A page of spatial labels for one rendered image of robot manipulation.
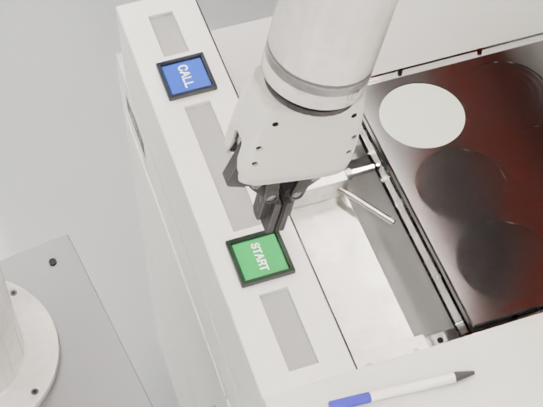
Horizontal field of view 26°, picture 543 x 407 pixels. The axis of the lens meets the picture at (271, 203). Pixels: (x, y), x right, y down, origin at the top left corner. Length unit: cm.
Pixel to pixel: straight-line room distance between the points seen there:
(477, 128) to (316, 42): 57
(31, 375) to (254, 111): 44
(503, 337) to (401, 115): 35
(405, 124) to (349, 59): 53
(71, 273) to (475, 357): 45
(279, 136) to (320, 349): 28
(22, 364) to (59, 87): 149
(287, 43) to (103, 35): 192
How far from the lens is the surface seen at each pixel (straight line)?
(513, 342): 115
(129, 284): 232
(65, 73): 270
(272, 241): 119
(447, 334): 127
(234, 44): 157
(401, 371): 111
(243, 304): 115
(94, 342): 125
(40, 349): 125
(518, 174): 135
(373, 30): 84
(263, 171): 95
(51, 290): 129
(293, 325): 114
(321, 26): 83
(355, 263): 128
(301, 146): 93
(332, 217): 131
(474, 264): 127
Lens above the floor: 194
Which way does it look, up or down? 53 degrees down
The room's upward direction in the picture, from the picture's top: straight up
